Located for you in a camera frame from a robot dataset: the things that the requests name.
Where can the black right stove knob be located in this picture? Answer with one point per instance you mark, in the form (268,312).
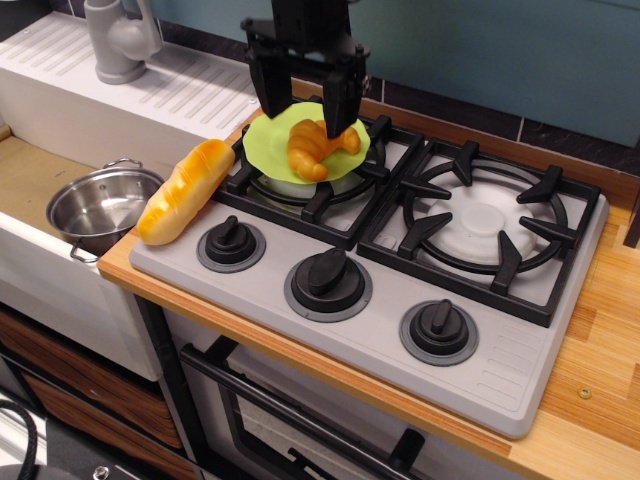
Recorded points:
(439,333)

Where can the white right burner cap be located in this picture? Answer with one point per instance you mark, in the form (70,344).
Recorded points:
(479,214)

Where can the wood grain drawer front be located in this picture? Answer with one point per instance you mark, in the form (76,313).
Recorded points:
(94,396)

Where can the light green plastic plate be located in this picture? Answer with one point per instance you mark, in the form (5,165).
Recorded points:
(266,140)

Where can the black right burner grate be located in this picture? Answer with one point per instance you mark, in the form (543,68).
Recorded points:
(530,288)

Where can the white toy sink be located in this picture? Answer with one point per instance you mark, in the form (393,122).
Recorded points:
(57,120)

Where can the grey toy stove top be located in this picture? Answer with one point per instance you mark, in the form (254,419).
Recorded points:
(499,387)

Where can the orange toy croissant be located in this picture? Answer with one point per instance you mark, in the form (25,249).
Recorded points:
(308,146)

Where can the black stove knob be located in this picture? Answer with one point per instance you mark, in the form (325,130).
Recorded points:
(231,246)
(328,287)
(439,333)

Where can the black left stove knob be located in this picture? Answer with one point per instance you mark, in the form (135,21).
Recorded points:
(231,246)

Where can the toy oven door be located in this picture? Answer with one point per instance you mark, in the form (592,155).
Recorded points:
(279,423)

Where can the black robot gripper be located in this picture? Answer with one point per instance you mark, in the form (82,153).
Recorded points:
(312,39)

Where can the black middle stove knob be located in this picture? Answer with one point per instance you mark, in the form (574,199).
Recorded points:
(328,287)

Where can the small stainless steel pot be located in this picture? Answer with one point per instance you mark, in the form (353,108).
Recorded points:
(95,211)

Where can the black oven door handle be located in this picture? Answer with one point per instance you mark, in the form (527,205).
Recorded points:
(394,467)

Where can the grey toy faucet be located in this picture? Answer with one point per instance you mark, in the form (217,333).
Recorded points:
(121,45)

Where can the black burner grate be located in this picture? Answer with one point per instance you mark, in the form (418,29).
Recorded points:
(530,288)
(336,211)

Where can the black left burner grate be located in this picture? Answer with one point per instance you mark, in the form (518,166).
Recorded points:
(336,211)

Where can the yellow toy bread loaf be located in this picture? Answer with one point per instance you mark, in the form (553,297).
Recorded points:
(189,187)

